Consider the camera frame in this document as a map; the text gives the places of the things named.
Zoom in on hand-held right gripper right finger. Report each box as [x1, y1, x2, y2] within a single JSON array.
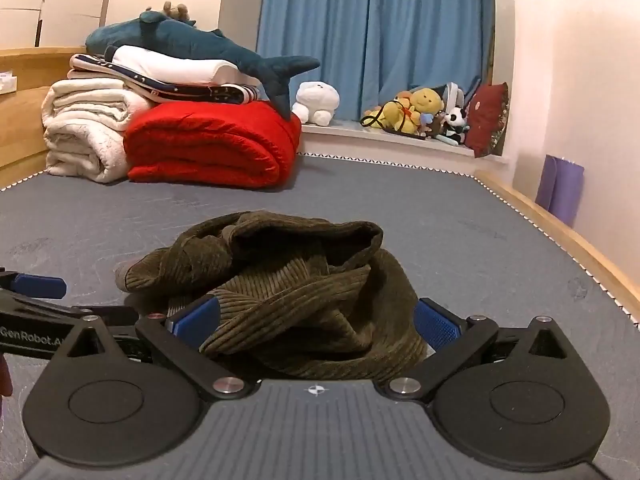
[[385, 299, 597, 402]]

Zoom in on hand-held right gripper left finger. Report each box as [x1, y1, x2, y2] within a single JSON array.
[[44, 296, 261, 402]]

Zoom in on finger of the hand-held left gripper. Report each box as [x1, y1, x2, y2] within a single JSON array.
[[72, 304, 142, 327], [0, 269, 68, 302]]

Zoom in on olive corduroy pants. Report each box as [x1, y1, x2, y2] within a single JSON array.
[[114, 211, 430, 381]]

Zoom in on wooden headboard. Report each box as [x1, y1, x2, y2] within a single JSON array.
[[0, 47, 87, 188]]

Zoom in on cream folded blanket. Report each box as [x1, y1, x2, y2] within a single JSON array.
[[41, 77, 153, 184]]

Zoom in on red folded blanket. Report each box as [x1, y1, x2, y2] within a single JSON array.
[[123, 100, 302, 190]]

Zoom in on purple box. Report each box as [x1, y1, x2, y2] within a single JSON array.
[[535, 154, 585, 228]]

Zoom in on panda plush toy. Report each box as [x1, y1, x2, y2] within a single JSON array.
[[442, 107, 472, 144]]

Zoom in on dark red bag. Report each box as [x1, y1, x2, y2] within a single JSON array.
[[465, 81, 511, 159]]

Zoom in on white window sill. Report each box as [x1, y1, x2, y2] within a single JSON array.
[[299, 119, 510, 167]]

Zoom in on yellow plush toy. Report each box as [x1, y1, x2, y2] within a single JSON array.
[[361, 97, 426, 136], [407, 87, 446, 117]]

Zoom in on white plush toy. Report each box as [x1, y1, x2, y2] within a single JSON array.
[[291, 81, 341, 126]]

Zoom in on white pillow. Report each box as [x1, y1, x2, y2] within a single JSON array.
[[104, 45, 264, 89]]

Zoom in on white wardrobe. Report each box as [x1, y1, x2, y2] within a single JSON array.
[[0, 0, 119, 49]]

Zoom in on blue shark plush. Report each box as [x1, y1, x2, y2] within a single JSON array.
[[85, 9, 321, 119]]

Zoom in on blue curtain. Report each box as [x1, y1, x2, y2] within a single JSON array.
[[257, 0, 497, 124]]

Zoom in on brown plush toy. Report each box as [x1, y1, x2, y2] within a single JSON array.
[[162, 1, 197, 26]]

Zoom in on wooden bed side rail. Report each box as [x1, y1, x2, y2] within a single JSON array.
[[474, 170, 640, 332]]

